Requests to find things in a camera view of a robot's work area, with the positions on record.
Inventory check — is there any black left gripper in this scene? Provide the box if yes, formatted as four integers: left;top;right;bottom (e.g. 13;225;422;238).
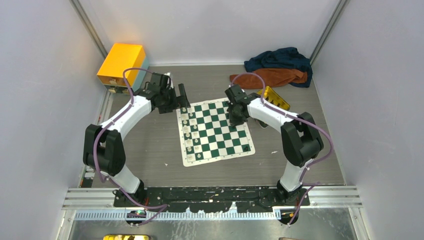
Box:
159;83;191;114

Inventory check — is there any gold metal tin tray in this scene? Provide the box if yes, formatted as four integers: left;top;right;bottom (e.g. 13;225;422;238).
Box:
256;86;291;111

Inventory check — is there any green white chess mat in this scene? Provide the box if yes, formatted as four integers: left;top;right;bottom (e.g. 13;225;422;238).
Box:
176;97;256;167

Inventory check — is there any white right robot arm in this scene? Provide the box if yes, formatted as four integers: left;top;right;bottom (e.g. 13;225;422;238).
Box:
225;84;324;206

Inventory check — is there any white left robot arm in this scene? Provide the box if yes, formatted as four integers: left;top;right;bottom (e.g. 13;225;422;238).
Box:
83;72;190;207

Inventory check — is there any orange brown cloth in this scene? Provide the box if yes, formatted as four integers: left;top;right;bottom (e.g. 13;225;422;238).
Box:
234;68;308;90

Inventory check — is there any dark blue cloth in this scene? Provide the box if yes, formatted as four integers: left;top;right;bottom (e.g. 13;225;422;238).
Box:
244;47;313;88

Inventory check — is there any yellow teal drawer box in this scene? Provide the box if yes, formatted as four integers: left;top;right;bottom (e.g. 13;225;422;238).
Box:
97;43;150;95

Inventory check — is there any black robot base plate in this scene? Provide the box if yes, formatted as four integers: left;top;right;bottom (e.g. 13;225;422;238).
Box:
113;186;311;215

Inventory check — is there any aluminium wall rail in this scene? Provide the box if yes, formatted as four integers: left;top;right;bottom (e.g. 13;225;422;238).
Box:
69;0;108;59
310;0;350;65

